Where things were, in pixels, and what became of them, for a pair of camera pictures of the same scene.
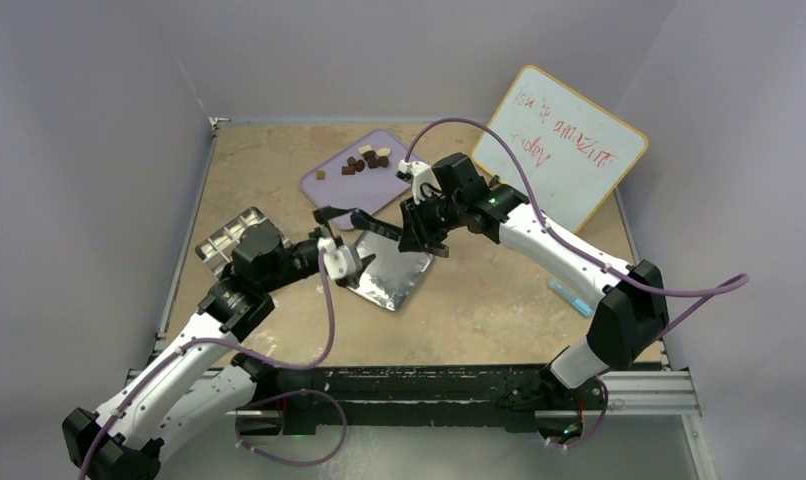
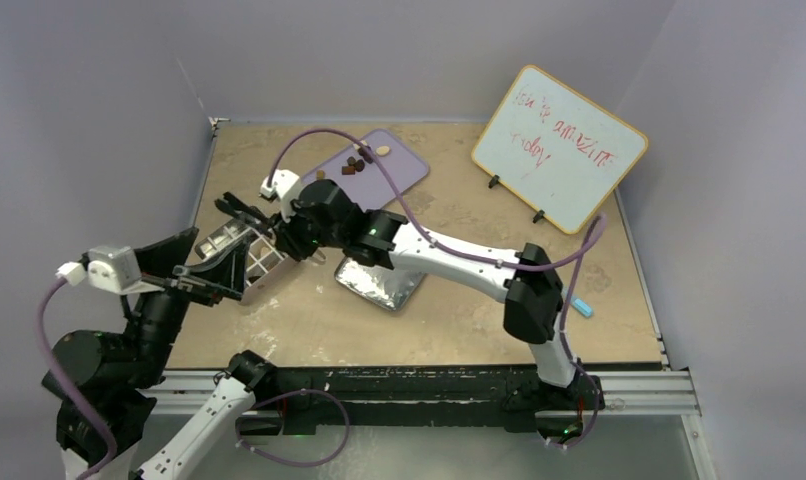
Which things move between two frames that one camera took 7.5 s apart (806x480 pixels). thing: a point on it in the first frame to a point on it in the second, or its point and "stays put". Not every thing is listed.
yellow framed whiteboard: (574, 150) stays put
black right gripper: (418, 236) to (289, 238)
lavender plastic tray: (361, 178) stays put
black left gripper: (324, 215) to (159, 258)
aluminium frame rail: (669, 394) stays put
